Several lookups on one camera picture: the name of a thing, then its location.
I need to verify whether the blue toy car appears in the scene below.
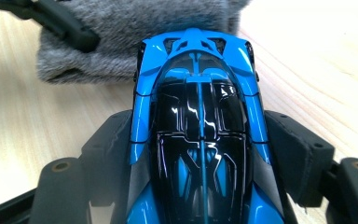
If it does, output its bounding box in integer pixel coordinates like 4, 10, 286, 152
125, 27, 297, 224

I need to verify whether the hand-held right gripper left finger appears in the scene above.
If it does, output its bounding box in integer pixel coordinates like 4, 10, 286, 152
80, 109, 135, 208

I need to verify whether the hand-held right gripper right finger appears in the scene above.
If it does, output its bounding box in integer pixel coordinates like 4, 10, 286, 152
264, 109, 337, 208

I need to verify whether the grey knitted cloth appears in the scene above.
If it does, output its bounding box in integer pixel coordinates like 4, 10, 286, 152
36, 0, 252, 85

